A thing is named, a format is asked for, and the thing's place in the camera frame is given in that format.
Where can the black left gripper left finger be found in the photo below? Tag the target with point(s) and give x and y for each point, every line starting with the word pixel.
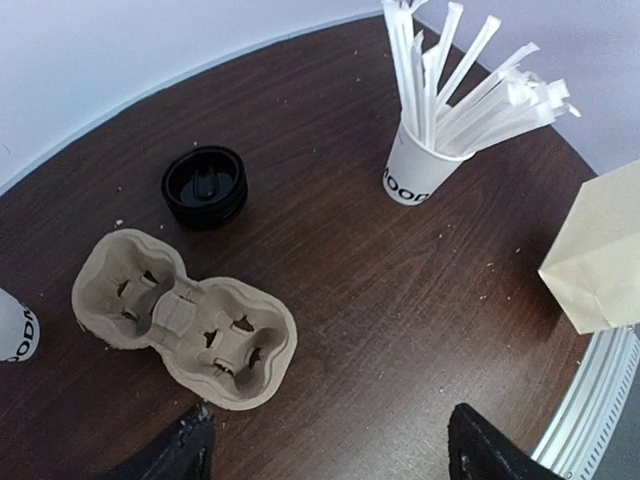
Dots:
pixel 184 450

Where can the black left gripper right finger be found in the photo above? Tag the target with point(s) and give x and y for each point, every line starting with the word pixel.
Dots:
pixel 478 450

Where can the brown pulp cup carrier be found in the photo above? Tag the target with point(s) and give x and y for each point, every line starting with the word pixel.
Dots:
pixel 227 341

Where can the brown paper takeout bag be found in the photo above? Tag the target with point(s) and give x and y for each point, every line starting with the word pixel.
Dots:
pixel 592 268

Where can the stack of white paper cups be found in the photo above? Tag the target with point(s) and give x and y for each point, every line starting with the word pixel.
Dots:
pixel 19 330

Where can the stack of black cup lids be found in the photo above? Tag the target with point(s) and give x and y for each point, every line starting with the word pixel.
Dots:
pixel 205 188

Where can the white cup holding straws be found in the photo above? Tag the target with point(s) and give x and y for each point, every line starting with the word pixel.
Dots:
pixel 413 172

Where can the aluminium front rail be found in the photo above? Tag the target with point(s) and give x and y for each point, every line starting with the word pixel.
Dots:
pixel 576 440

